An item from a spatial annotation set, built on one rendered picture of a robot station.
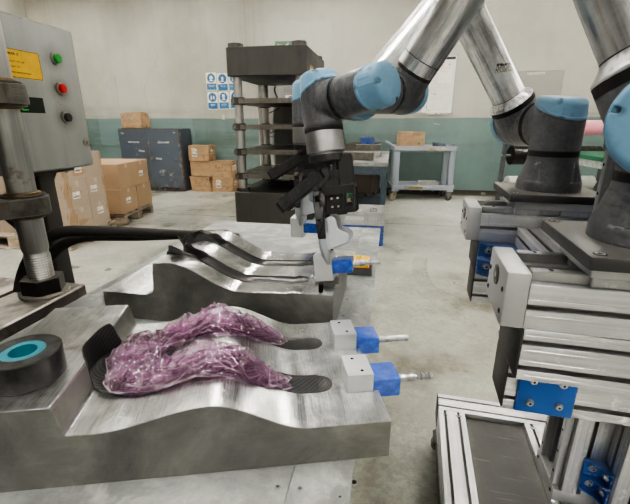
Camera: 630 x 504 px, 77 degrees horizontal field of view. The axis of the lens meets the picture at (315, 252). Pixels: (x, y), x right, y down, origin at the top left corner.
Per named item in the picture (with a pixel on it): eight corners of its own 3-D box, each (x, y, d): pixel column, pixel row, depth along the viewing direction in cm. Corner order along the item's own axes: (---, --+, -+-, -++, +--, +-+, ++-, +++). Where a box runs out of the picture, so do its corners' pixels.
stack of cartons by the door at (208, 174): (240, 189, 757) (237, 144, 731) (233, 192, 726) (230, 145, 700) (198, 188, 772) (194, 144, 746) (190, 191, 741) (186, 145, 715)
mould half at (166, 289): (346, 286, 103) (348, 236, 98) (332, 337, 78) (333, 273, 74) (169, 273, 111) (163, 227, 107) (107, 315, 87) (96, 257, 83)
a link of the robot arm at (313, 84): (322, 62, 69) (288, 76, 75) (328, 126, 71) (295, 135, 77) (349, 69, 75) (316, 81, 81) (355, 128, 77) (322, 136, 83)
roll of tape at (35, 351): (-9, 407, 43) (-17, 379, 42) (-16, 374, 48) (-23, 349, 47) (74, 376, 48) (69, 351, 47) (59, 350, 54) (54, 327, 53)
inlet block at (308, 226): (339, 234, 112) (340, 215, 110) (337, 239, 107) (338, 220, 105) (294, 232, 114) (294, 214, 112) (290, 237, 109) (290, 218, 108)
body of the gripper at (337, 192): (356, 215, 75) (349, 150, 73) (311, 219, 76) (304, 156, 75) (359, 212, 82) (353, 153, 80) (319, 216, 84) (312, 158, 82)
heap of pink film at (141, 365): (287, 332, 68) (286, 290, 66) (294, 399, 52) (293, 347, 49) (130, 341, 66) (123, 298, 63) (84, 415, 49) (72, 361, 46)
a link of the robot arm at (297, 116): (328, 79, 96) (293, 78, 94) (327, 126, 99) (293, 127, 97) (321, 82, 103) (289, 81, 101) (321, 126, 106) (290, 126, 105)
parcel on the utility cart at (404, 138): (420, 149, 662) (421, 131, 653) (424, 150, 632) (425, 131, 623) (395, 149, 665) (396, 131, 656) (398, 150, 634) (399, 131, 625)
